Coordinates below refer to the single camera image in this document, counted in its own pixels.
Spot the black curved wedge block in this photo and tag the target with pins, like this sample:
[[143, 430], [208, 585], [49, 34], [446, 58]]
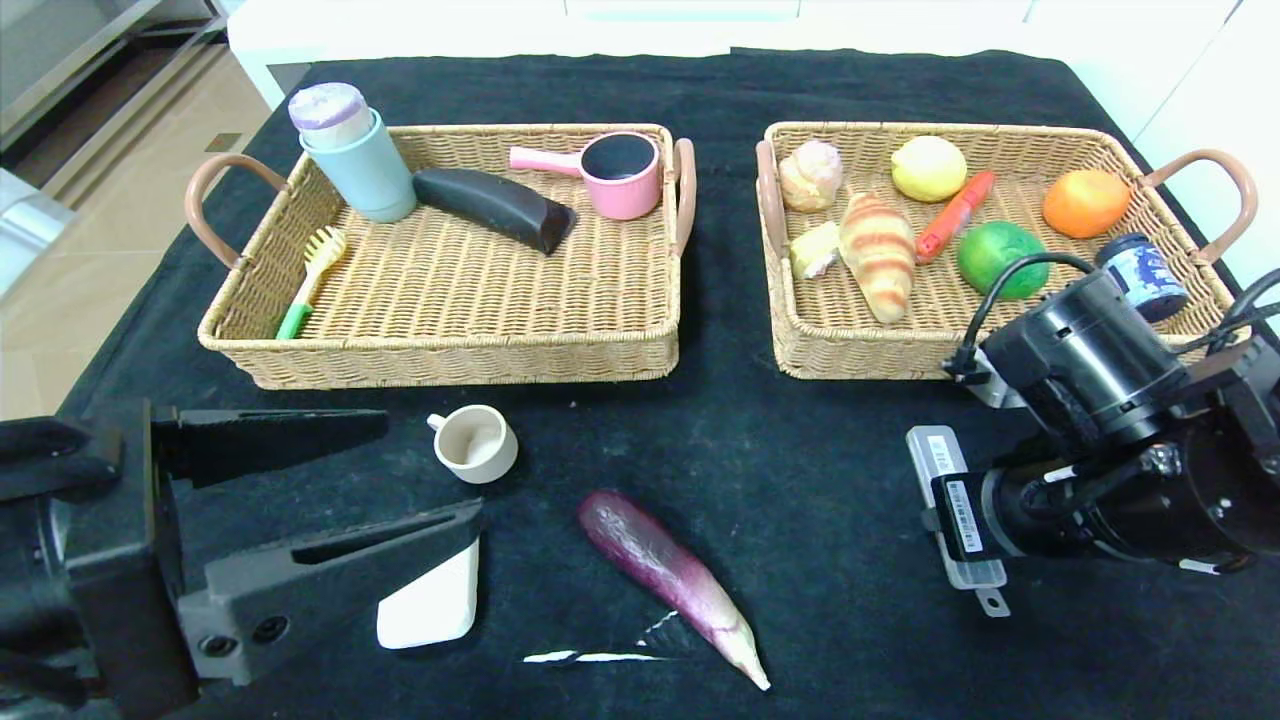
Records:
[[490, 205]]

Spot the yellow cake slice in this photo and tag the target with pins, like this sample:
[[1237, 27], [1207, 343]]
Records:
[[812, 250]]

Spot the small beige cup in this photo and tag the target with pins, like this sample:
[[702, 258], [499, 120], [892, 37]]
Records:
[[478, 445]]

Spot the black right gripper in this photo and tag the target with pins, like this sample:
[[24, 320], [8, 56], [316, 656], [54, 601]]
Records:
[[962, 516]]

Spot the purple eggplant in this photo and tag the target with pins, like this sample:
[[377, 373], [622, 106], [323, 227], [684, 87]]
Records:
[[650, 550]]

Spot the teal thermos with purple lid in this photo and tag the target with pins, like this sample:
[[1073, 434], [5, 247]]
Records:
[[365, 170]]

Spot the blue white printed jar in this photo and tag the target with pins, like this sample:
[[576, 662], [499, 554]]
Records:
[[1145, 275]]

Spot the white soap bar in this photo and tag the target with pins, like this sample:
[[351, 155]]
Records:
[[440, 610]]

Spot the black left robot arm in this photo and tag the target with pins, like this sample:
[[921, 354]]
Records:
[[40, 580]]

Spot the pink toy saucepan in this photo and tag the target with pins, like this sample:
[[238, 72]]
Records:
[[625, 195]]

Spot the orange red carrot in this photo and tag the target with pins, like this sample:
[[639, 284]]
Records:
[[955, 215]]

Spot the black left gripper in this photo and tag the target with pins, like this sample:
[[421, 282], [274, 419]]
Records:
[[128, 545]]

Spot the grey metal rack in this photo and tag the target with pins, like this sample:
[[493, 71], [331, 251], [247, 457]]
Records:
[[60, 40]]

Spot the wicker basket with food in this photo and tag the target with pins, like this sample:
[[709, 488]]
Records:
[[850, 345]]

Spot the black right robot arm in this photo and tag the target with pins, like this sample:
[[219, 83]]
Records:
[[1090, 360]]

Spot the striped golden croissant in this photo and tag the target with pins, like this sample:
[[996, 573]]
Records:
[[880, 255]]

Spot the yellow green dish brush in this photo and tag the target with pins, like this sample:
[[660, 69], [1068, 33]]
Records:
[[322, 250]]

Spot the yellow lemon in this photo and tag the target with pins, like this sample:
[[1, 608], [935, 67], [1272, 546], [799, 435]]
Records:
[[928, 168]]

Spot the wicker basket with kitchenware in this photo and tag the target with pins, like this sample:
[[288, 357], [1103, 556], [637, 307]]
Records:
[[450, 290]]

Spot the pink cream puff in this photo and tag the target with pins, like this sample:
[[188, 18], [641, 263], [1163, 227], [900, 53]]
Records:
[[810, 175]]

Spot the clear plastic slim case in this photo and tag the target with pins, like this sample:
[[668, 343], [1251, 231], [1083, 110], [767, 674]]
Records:
[[935, 450]]

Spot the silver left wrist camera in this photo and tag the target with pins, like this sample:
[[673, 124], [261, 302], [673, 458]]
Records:
[[30, 230]]

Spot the orange fruit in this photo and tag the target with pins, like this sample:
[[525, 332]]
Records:
[[1085, 203]]

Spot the green lime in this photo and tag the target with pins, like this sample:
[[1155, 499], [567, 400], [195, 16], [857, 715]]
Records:
[[1000, 262]]

